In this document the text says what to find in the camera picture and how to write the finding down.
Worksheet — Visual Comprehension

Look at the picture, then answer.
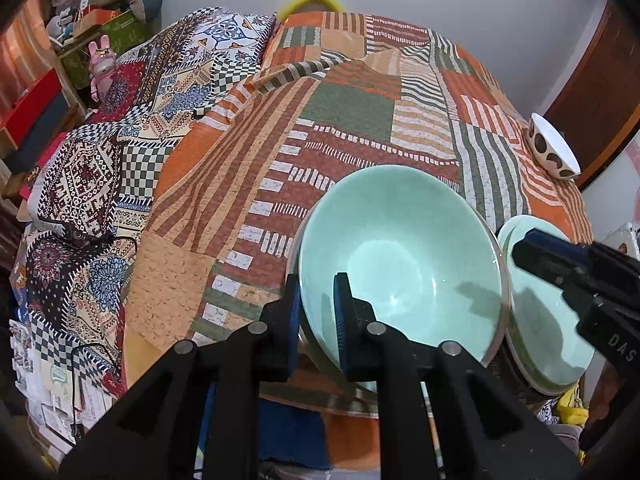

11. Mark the mint green bowl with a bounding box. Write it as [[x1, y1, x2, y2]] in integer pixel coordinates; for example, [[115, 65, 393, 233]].
[[285, 164, 512, 393]]

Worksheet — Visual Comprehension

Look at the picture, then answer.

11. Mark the pink rabbit toy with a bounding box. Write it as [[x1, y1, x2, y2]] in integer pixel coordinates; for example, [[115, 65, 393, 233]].
[[87, 35, 119, 104]]

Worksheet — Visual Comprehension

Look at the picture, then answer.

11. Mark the wooden door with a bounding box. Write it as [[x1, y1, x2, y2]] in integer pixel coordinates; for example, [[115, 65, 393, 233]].
[[544, 2, 640, 192]]

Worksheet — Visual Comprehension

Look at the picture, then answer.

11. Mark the checkered patterned patchwork blanket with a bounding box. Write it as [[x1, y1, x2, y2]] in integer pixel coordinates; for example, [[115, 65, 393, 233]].
[[9, 7, 279, 403]]

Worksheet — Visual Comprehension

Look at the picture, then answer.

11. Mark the mint green plate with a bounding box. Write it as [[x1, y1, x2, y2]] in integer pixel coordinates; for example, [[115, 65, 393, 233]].
[[496, 214, 597, 397]]

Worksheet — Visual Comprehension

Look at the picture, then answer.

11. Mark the green patterned box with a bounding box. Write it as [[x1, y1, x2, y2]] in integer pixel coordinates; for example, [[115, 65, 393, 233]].
[[54, 9, 157, 90]]

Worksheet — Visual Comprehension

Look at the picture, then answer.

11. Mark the orange striped patchwork blanket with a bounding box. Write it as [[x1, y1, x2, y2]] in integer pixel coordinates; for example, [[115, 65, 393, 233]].
[[121, 10, 597, 417]]

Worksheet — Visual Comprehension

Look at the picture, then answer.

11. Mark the dark blue box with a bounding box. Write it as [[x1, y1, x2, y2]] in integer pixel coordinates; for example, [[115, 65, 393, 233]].
[[4, 91, 77, 172]]

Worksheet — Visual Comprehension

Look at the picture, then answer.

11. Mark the pile of papers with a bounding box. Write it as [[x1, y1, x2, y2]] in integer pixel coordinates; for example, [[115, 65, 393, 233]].
[[9, 319, 117, 453]]

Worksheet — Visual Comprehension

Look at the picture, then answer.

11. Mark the red box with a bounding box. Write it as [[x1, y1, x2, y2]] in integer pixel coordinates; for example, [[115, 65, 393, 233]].
[[0, 67, 64, 132]]

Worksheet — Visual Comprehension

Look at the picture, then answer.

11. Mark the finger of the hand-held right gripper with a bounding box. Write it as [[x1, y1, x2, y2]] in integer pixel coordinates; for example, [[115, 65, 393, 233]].
[[510, 228, 597, 289]]

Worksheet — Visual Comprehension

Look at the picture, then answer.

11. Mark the brown spotted white bowl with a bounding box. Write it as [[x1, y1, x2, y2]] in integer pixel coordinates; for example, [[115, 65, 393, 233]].
[[526, 112, 582, 179]]

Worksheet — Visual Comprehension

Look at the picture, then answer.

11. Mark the black cable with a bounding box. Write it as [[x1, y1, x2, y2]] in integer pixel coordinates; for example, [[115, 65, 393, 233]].
[[69, 342, 125, 413], [64, 224, 142, 263]]

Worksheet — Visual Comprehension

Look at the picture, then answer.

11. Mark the orange curtain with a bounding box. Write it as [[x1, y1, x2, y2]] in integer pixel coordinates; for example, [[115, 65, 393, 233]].
[[0, 0, 57, 113]]

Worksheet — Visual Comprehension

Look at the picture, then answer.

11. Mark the blue cloth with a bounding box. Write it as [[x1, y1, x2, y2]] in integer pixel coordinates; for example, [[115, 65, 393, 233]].
[[256, 396, 331, 469]]

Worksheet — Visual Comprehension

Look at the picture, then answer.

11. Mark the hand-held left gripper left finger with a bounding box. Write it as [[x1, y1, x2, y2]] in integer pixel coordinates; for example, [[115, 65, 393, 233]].
[[60, 275, 304, 480]]

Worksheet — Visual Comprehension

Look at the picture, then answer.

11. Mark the yellow plush toy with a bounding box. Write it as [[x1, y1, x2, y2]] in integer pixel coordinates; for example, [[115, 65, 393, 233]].
[[554, 384, 592, 427]]

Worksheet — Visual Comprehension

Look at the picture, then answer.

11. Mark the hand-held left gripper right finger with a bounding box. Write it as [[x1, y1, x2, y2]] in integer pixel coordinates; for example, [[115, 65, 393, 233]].
[[333, 272, 584, 480]]

